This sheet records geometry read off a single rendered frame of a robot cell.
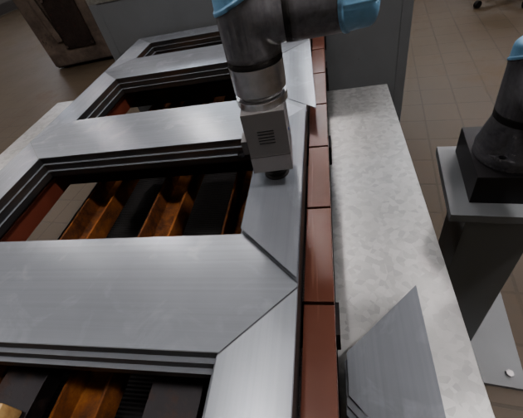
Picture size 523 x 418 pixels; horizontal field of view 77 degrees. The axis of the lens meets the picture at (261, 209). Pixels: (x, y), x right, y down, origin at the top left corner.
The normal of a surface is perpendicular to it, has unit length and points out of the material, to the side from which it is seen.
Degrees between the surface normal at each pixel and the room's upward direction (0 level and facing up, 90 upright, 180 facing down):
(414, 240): 0
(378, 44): 90
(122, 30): 90
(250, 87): 90
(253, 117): 90
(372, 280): 0
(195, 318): 0
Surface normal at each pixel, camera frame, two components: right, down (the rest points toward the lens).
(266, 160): -0.04, 0.71
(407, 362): -0.18, -0.70
